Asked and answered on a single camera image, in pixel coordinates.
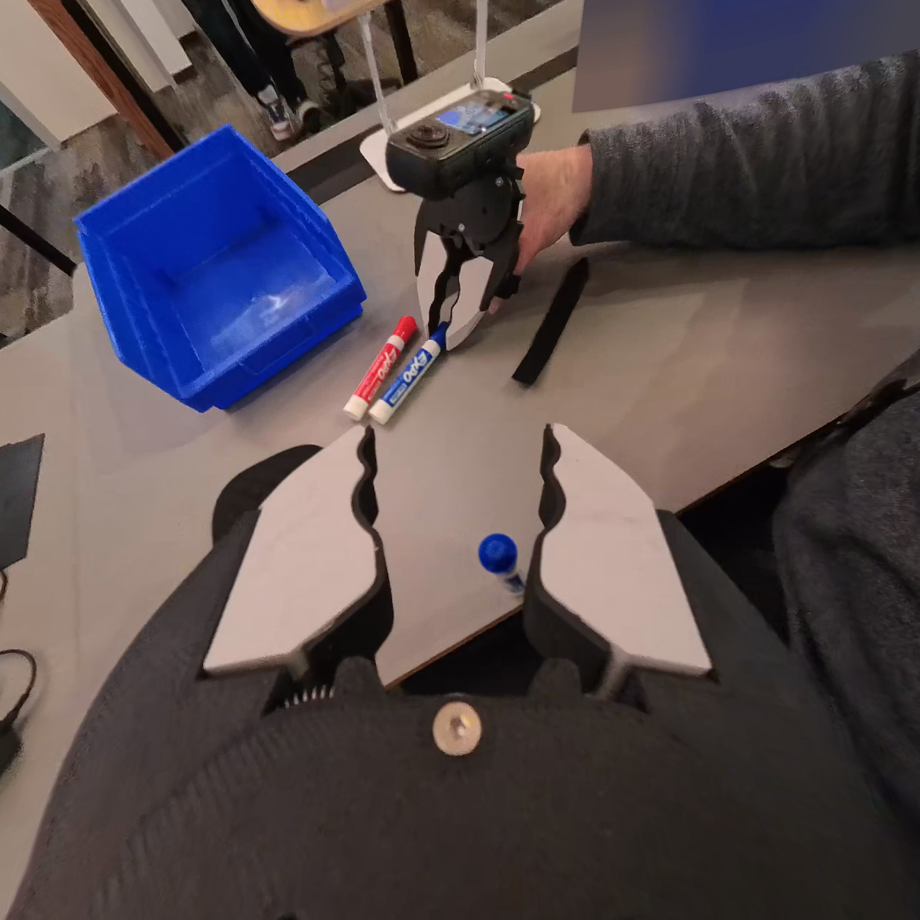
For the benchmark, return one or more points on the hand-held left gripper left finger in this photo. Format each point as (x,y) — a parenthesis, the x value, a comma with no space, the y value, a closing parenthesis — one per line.
(302,568)

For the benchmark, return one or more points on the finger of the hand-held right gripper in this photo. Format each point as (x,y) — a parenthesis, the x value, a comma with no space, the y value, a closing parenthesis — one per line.
(474,302)
(428,273)

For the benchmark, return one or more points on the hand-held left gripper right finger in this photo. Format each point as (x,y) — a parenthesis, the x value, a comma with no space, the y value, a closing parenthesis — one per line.
(611,568)

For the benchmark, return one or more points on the blue dry erase marker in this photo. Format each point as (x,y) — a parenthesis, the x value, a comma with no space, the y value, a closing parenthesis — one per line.
(497,557)
(410,377)

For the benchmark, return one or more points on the red dry erase marker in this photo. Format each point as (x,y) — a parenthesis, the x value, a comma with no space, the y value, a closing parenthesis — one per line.
(381,370)

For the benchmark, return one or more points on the person's right forearm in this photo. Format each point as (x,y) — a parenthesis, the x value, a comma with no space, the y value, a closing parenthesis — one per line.
(719,165)

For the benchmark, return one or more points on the person's right hand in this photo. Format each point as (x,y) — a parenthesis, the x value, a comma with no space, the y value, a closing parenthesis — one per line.
(557,194)

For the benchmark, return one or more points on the clear acrylic stand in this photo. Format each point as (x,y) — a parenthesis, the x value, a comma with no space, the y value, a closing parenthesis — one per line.
(375,72)

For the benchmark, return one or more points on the wooden stool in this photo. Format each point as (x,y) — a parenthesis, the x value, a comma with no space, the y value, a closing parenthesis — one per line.
(302,18)

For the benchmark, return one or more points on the blue plastic bin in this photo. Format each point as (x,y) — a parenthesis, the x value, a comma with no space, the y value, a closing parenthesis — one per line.
(215,287)

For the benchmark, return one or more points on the person's torso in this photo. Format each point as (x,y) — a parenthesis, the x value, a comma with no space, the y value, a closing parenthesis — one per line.
(855,539)

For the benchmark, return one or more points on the black cushioned pad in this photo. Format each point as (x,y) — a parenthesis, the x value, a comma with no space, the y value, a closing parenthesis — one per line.
(18,496)

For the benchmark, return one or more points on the black metal bar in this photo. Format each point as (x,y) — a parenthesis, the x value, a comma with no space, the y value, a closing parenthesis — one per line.
(36,241)

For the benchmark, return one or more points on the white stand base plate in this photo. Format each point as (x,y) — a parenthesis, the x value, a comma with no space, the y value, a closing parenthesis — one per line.
(377,154)

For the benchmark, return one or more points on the brown wooden door frame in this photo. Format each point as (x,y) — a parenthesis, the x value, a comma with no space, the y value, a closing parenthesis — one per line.
(108,79)

